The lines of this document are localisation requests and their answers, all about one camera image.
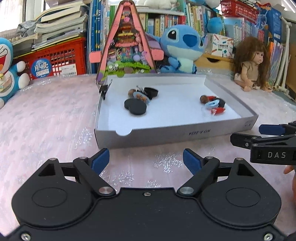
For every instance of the small brown nut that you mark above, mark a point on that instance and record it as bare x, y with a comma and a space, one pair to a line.
204, 99

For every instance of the small binder clip on box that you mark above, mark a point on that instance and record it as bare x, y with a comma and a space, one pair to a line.
103, 89

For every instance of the black round disc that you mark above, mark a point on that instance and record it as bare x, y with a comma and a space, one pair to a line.
138, 107
128, 102

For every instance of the red crayon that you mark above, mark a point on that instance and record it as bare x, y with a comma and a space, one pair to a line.
218, 110
211, 98

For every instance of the long haired baby doll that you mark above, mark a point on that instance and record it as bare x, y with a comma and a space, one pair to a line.
251, 65

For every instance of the stack of books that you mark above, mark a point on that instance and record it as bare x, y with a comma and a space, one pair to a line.
59, 23

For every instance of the wooden drawer box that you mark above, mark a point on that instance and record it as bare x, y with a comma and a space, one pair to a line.
216, 62

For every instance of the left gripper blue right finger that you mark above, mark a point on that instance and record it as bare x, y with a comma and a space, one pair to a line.
192, 161

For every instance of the plain light blue clip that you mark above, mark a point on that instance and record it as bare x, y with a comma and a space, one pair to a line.
213, 104

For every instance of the white pink plush toy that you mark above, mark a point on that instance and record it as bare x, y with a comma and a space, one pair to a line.
157, 4

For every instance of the person's right hand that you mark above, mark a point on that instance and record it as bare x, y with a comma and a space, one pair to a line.
287, 170

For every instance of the red plastic crate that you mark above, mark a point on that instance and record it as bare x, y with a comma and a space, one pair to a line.
64, 58

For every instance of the white pencil print box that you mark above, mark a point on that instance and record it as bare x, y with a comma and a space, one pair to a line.
220, 46

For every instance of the pink triangular diorama toy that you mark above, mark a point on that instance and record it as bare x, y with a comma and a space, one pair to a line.
126, 49

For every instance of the large black binder clip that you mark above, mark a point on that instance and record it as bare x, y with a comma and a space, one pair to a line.
140, 89

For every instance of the small black round piece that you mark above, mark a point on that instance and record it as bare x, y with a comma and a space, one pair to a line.
221, 102

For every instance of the blue white plush toy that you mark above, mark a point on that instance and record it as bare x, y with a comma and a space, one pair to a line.
210, 3

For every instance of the row of shelf books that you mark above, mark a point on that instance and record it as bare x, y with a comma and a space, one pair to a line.
267, 30

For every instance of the black round cap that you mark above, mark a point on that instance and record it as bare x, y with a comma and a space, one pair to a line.
151, 92

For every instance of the red wire basket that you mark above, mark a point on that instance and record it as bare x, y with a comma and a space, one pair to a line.
238, 9

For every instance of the blue hair clip with bears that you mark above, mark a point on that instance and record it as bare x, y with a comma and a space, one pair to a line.
140, 96

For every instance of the blue plush ball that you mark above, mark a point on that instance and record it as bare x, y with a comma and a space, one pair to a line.
215, 25

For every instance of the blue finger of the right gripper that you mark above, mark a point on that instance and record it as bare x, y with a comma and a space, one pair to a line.
272, 130
245, 141

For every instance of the Stitch plush toy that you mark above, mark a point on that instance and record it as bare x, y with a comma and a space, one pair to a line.
182, 45

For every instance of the Doraemon plush toy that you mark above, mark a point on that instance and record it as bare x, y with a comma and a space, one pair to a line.
13, 77

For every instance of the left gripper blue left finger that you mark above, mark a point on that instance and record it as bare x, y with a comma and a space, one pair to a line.
100, 160

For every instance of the grey shallow cardboard box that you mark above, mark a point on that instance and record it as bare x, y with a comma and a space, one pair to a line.
171, 117

